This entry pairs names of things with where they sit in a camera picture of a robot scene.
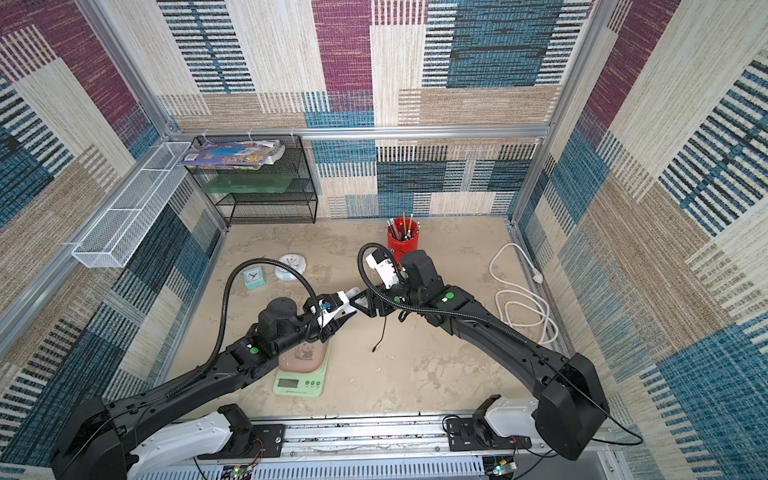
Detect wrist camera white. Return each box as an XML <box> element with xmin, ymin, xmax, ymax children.
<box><xmin>317</xmin><ymin>291</ymin><xmax>356</xmax><ymax>328</ymax></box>
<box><xmin>365</xmin><ymin>250</ymin><xmax>400</xmax><ymax>289</ymax></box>

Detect white power strip cord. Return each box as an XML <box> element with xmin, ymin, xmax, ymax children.
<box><xmin>488</xmin><ymin>242</ymin><xmax>559</xmax><ymax>346</ymax></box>

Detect small teal square clock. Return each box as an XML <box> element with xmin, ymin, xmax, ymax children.
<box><xmin>243</xmin><ymin>266</ymin><xmax>266</xmax><ymax>290</ymax></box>

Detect round white alarm clock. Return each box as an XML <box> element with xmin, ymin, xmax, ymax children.
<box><xmin>275</xmin><ymin>253</ymin><xmax>307</xmax><ymax>281</ymax></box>

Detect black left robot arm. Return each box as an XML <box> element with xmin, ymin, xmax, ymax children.
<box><xmin>50</xmin><ymin>274</ymin><xmax>356</xmax><ymax>479</ymax></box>

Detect pink panda square bowl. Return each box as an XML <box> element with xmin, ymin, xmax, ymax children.
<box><xmin>278</xmin><ymin>341</ymin><xmax>328</xmax><ymax>374</ymax></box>

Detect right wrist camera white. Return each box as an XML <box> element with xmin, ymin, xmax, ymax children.
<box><xmin>365</xmin><ymin>250</ymin><xmax>400</xmax><ymax>289</ymax></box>

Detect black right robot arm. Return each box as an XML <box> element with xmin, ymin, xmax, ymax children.
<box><xmin>356</xmin><ymin>242</ymin><xmax>620</xmax><ymax>461</ymax></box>

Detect pencils in red cup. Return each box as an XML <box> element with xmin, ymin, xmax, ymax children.
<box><xmin>387</xmin><ymin>214</ymin><xmax>420</xmax><ymax>239</ymax></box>

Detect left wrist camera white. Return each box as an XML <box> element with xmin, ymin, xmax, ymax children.
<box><xmin>317</xmin><ymin>291</ymin><xmax>356</xmax><ymax>328</ymax></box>

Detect green electronic kitchen scale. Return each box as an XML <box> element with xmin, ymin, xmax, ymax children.
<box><xmin>273</xmin><ymin>354</ymin><xmax>329</xmax><ymax>398</ymax></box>

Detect black wire mesh shelf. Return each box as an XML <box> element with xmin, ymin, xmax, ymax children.
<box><xmin>183</xmin><ymin>134</ymin><xmax>319</xmax><ymax>227</ymax></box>

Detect colourful magazine on shelf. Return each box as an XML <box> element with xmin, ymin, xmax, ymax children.
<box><xmin>179</xmin><ymin>140</ymin><xmax>286</xmax><ymax>169</ymax></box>

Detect red pencil cup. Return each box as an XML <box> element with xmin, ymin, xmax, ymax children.
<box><xmin>387</xmin><ymin>223</ymin><xmax>418</xmax><ymax>262</ymax></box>

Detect white wire wall basket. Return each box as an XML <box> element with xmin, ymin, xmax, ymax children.
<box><xmin>72</xmin><ymin>142</ymin><xmax>190</xmax><ymax>269</ymax></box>

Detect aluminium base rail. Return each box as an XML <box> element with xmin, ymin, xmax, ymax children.
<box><xmin>138</xmin><ymin>412</ymin><xmax>632</xmax><ymax>479</ymax></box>

